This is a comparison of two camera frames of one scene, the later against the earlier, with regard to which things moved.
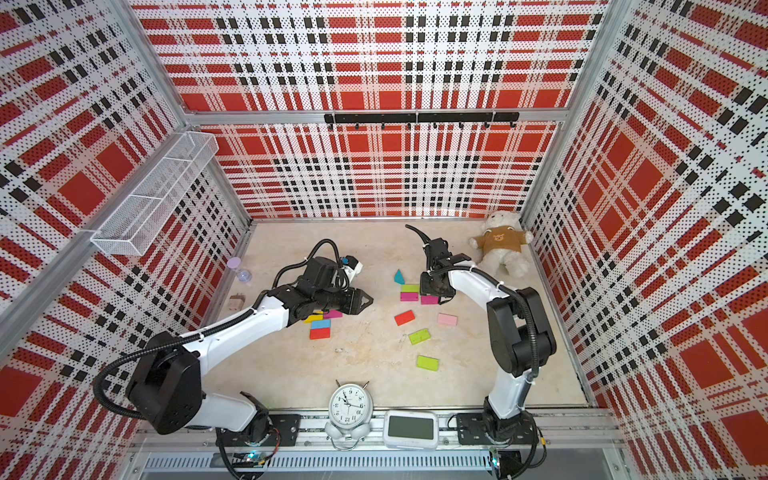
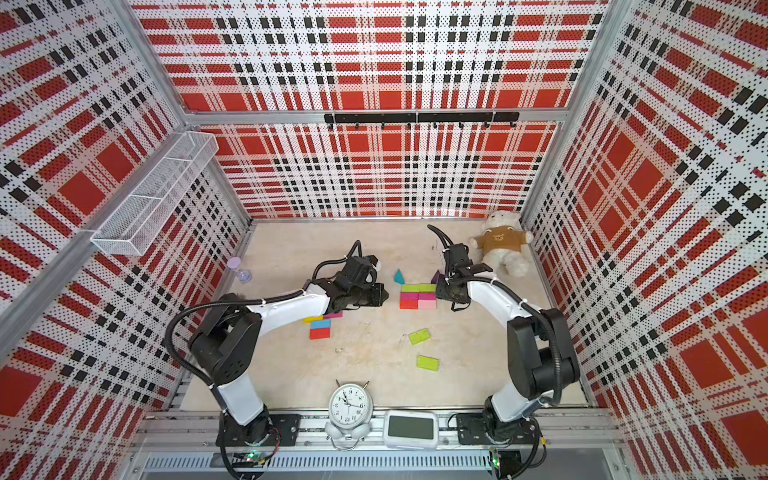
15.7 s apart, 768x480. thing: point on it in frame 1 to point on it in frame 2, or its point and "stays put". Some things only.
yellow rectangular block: x=318 y=316 stays put
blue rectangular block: x=320 y=324 stays put
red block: x=404 y=317 to x=411 y=304
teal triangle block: x=399 y=278 stays put
